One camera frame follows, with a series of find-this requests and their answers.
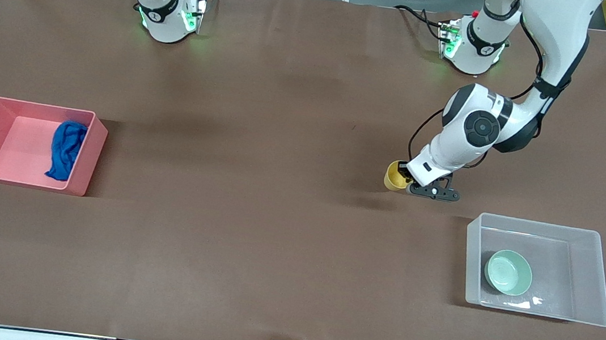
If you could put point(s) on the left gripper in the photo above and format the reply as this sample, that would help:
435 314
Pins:
403 174

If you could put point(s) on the yellow cup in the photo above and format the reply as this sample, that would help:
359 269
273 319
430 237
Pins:
391 178

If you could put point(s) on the blue cloth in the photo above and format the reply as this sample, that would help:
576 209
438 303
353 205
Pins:
66 149

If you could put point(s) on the green bowl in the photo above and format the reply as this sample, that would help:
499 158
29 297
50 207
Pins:
508 272

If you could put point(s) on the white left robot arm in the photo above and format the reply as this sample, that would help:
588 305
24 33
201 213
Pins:
553 27

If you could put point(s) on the pink plastic bin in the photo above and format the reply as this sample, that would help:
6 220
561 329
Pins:
14 148

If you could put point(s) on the brown table cover sheet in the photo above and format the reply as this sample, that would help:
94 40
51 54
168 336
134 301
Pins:
274 218

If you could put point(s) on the silver left base connector plate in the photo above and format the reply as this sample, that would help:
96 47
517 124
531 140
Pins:
448 32

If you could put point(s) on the silver base connector plate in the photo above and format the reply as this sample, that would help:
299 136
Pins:
199 7
448 32

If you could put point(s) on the clear plastic bin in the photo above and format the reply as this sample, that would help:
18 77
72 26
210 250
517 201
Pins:
588 271

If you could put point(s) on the silver right base connector plate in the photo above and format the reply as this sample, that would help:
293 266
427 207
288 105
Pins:
199 7

